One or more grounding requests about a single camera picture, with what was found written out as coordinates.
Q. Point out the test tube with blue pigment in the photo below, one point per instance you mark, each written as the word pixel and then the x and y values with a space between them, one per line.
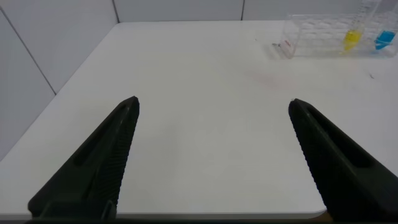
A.
pixel 384 39

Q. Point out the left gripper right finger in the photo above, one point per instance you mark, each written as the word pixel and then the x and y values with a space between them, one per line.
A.
pixel 348 174

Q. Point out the test tube with yellow pigment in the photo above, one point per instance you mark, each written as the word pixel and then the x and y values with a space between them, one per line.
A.
pixel 352 39

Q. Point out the clear acrylic test tube rack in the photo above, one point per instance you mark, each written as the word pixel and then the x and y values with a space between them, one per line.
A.
pixel 320 34

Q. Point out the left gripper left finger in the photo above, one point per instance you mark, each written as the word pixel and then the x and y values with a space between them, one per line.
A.
pixel 93 174

